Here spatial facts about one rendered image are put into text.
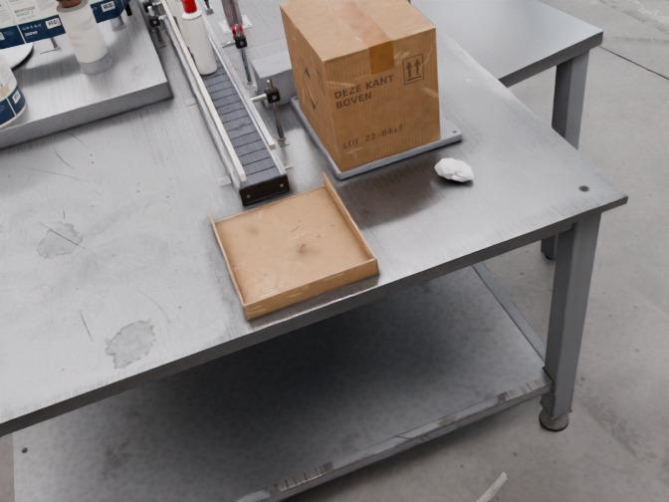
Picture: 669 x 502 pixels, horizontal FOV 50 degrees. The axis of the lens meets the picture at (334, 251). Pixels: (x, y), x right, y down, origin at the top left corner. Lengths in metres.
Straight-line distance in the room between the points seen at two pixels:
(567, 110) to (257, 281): 1.13
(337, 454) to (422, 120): 0.84
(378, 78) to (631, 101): 2.01
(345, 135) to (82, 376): 0.70
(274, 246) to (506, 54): 0.87
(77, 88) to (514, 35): 1.18
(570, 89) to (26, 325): 1.50
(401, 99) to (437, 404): 0.80
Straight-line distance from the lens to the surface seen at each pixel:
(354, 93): 1.48
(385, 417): 1.89
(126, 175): 1.77
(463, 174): 1.53
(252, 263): 1.42
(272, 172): 1.56
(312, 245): 1.43
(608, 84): 3.47
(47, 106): 2.07
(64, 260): 1.61
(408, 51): 1.49
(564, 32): 2.08
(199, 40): 1.93
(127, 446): 2.02
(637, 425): 2.18
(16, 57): 2.37
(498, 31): 2.09
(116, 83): 2.07
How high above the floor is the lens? 1.79
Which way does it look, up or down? 43 degrees down
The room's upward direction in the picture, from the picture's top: 11 degrees counter-clockwise
